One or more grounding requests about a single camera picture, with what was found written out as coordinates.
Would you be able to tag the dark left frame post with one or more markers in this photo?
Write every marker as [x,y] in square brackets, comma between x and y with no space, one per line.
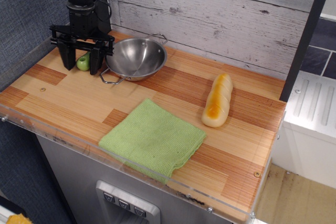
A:
[103,11]

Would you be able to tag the yellow object in corner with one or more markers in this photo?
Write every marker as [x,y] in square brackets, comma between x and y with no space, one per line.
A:
[18,219]

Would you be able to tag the clear acrylic edge guard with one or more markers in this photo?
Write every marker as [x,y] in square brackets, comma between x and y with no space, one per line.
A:
[126,163]

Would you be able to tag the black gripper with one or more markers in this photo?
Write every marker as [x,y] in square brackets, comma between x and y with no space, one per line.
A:
[82,33]

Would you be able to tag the dark frame post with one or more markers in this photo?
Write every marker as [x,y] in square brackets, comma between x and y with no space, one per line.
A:
[103,11]
[308,31]

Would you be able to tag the grey toy kitchen cabinet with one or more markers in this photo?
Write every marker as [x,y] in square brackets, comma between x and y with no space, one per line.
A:
[118,192]

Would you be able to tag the dark right frame post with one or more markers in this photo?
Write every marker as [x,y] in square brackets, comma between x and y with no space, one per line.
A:
[308,31]

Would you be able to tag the green handled grey spatula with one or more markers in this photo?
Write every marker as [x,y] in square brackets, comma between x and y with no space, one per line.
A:
[83,62]

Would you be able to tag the silver button panel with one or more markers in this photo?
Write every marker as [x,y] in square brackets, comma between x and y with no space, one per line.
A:
[119,206]

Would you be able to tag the white toy sink unit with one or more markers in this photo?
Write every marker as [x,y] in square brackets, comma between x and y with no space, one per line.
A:
[305,144]

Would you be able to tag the green folded cloth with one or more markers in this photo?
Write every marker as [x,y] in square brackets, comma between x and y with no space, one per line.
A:
[153,141]

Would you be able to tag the stainless steel pot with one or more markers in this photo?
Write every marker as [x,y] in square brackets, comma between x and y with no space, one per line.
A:
[136,59]

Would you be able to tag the toy bread loaf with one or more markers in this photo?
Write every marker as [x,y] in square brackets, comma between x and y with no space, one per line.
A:
[217,106]

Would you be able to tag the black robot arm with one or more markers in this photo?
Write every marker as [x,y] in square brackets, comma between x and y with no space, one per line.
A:
[88,30]

